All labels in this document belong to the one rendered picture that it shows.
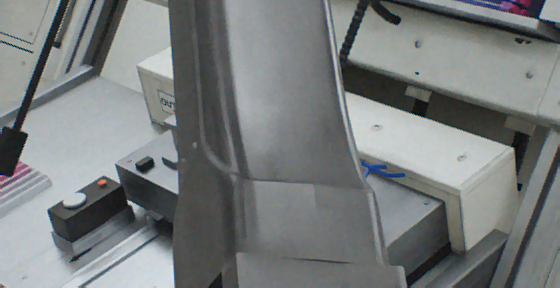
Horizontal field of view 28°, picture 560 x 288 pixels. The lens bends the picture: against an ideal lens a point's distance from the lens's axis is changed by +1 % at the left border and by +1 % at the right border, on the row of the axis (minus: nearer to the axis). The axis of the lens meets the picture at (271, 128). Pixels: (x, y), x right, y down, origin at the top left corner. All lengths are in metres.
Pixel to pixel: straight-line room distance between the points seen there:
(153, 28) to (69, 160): 2.40
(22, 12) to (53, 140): 0.99
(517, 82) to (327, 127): 0.69
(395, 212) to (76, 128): 0.52
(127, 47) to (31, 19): 1.43
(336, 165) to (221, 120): 0.04
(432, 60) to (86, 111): 0.51
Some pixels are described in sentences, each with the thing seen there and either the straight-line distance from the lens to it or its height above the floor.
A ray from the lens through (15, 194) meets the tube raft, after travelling 1.29.
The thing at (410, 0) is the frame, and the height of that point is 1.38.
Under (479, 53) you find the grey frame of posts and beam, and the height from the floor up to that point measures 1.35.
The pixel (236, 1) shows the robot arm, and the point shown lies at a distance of 0.39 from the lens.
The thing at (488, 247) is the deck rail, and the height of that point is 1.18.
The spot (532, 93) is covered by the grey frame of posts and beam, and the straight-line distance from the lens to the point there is 1.05.
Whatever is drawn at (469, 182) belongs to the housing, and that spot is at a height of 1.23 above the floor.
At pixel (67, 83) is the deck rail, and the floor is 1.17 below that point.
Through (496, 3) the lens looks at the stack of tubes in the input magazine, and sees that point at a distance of 1.06.
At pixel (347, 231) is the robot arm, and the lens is 0.35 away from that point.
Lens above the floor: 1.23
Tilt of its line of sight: 1 degrees down
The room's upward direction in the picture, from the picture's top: 21 degrees clockwise
